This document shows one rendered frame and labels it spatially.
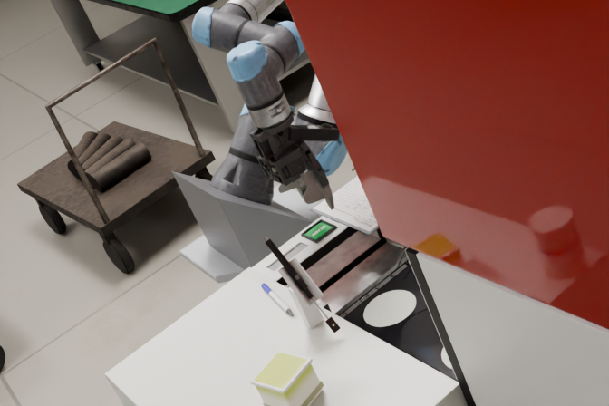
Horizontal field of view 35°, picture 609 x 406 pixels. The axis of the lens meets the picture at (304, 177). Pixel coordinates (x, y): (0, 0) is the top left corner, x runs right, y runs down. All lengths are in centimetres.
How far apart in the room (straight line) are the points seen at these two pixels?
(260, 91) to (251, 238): 46
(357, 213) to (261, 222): 27
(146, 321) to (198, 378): 218
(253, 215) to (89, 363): 184
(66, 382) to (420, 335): 232
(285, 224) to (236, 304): 37
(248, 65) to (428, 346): 59
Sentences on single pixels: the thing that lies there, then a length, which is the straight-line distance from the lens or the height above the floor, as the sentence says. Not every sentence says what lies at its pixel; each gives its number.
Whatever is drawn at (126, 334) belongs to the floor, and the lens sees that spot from 389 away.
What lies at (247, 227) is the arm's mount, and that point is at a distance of 213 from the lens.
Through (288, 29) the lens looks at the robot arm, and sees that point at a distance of 188.
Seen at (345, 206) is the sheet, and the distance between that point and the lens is 201.
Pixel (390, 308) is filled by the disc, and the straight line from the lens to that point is 179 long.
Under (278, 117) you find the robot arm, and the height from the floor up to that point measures 124.
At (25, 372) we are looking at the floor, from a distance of 405.
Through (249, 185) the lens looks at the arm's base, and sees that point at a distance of 222.
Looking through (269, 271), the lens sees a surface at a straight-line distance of 192.
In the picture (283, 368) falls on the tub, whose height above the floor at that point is 103.
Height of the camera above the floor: 194
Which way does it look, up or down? 27 degrees down
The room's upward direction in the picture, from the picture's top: 24 degrees counter-clockwise
